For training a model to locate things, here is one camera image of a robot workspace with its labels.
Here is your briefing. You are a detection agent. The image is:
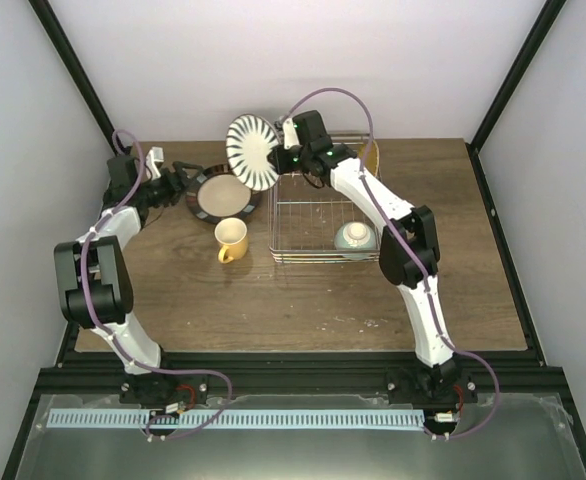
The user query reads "black aluminium frame post right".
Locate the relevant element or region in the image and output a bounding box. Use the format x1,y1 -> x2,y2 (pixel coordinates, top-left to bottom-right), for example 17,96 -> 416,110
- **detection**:
470,0 -> 569,146

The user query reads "light blue slotted cable duct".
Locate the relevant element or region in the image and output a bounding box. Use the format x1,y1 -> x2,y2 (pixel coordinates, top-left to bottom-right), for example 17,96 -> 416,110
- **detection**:
45,408 -> 425,431

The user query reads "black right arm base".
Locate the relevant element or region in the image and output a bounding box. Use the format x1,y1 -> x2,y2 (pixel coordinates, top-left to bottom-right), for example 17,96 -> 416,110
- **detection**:
385,360 -> 478,406

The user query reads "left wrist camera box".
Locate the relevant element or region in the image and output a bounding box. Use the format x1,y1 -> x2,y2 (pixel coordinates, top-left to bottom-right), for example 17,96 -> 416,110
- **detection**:
145,146 -> 164,180

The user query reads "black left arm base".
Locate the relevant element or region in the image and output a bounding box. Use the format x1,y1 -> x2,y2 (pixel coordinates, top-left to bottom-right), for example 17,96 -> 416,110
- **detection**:
119,372 -> 209,408

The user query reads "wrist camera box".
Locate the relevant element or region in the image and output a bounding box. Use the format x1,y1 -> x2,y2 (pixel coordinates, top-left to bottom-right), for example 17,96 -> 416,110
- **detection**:
145,146 -> 164,180
276,117 -> 300,150

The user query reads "yellow woven bamboo plate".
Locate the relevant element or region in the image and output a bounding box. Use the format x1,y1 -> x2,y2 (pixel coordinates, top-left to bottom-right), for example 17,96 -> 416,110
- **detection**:
358,140 -> 380,177

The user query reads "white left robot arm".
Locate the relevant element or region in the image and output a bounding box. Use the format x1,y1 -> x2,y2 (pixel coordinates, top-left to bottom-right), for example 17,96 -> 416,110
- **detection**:
54,155 -> 203,404

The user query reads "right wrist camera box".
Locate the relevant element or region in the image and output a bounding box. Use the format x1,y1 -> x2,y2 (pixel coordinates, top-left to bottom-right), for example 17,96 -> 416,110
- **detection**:
276,117 -> 300,150

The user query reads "dark multicolour rimmed plate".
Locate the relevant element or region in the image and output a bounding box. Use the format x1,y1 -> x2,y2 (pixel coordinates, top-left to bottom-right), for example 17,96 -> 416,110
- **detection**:
185,164 -> 262,224

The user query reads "yellow ceramic mug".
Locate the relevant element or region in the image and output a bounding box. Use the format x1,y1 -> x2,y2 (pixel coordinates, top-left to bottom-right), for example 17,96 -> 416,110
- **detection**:
214,218 -> 249,264

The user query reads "black front frame rail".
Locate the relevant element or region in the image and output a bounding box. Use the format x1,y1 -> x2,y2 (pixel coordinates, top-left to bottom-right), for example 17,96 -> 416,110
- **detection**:
34,351 -> 568,395

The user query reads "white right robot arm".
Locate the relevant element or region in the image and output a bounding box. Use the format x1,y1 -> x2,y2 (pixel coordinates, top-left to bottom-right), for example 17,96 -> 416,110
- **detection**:
268,110 -> 455,403

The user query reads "green dotted white bowl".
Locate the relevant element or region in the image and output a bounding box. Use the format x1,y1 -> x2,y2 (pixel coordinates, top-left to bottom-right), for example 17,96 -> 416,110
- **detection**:
334,221 -> 378,261

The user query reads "steel wire dish rack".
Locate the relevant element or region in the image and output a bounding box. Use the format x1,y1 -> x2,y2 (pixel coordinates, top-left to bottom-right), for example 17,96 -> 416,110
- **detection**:
267,130 -> 382,265

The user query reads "blue striped white plate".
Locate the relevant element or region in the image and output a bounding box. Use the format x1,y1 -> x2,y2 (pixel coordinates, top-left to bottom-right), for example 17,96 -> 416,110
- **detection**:
226,114 -> 280,192

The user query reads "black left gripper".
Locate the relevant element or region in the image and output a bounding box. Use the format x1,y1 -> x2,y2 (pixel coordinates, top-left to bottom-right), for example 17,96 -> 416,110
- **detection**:
135,162 -> 202,208

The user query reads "black aluminium frame post left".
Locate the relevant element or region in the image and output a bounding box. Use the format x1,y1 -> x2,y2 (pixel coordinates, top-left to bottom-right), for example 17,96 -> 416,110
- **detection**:
28,0 -> 122,152

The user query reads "black aluminium frame post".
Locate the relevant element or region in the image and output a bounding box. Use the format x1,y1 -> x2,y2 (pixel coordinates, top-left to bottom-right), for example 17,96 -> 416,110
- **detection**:
28,0 -> 122,152
470,0 -> 569,146

